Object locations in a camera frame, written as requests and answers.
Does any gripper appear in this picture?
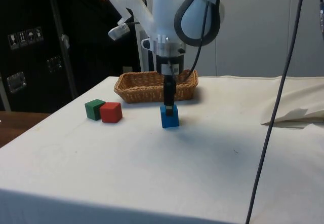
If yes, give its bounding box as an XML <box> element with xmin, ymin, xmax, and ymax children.
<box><xmin>155</xmin><ymin>55</ymin><xmax>185</xmax><ymax>116</ymax></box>

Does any blue cube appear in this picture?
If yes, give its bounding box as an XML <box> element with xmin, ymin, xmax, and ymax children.
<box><xmin>159</xmin><ymin>104</ymin><xmax>180</xmax><ymax>129</ymax></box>

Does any wicker basket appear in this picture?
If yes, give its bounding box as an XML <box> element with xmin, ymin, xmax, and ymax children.
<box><xmin>113</xmin><ymin>69</ymin><xmax>199</xmax><ymax>104</ymax></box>

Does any red cube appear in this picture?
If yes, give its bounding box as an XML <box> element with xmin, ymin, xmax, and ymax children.
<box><xmin>99</xmin><ymin>102</ymin><xmax>124</xmax><ymax>124</ymax></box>

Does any green cube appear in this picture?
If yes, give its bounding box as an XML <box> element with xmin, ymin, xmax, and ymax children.
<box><xmin>84</xmin><ymin>98</ymin><xmax>106</xmax><ymax>121</ymax></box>

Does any black cabinet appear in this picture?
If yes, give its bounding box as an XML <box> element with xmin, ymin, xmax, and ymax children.
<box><xmin>0</xmin><ymin>0</ymin><xmax>141</xmax><ymax>113</ymax></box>

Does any white bracket with silver block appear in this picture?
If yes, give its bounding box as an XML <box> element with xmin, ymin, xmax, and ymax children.
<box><xmin>104</xmin><ymin>0</ymin><xmax>154</xmax><ymax>42</ymax></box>

